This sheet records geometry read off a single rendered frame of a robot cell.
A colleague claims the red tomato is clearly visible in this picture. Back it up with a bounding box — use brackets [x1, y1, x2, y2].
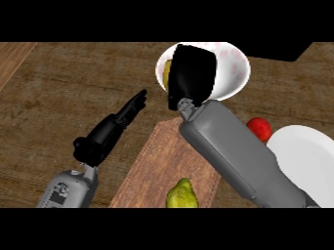
[245, 117, 274, 145]

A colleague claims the black appliance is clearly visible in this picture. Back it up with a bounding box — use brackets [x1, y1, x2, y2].
[237, 42, 314, 63]

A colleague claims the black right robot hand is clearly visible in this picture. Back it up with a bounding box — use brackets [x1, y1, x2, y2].
[167, 44, 220, 111]

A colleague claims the white plate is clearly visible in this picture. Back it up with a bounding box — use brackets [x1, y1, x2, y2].
[265, 124, 334, 209]

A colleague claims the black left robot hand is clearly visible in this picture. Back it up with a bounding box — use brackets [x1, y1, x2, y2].
[72, 89, 149, 168]

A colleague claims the white bowl with pink pattern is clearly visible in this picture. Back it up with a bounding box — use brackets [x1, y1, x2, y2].
[155, 42, 252, 102]

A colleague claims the yellow lemon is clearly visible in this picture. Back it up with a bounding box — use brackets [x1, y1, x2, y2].
[162, 60, 172, 92]

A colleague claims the yellow-green pear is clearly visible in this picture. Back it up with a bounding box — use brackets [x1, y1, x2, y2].
[167, 177, 200, 209]

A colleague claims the brown wooden cutting board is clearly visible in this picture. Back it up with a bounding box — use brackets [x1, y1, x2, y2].
[108, 116, 224, 209]

